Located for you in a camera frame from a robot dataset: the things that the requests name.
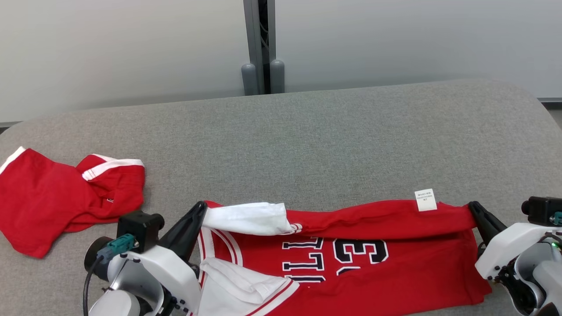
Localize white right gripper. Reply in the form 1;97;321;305
468;201;559;316

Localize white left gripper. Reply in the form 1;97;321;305
108;201;208;316

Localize red basketball jersey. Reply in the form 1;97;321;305
193;189;492;316

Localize red shorts with white bands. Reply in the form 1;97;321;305
0;146;145;259

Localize teal left camera connector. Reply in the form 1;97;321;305
97;233;137;264

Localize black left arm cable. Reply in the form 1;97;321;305
83;257;104;316

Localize grey cylindrical post cap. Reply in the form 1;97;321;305
241;63;258;96
270;59;285;94

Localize grey metal partition post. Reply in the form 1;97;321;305
243;0;276;95

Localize black cable bundle in post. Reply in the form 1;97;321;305
258;0;270;93

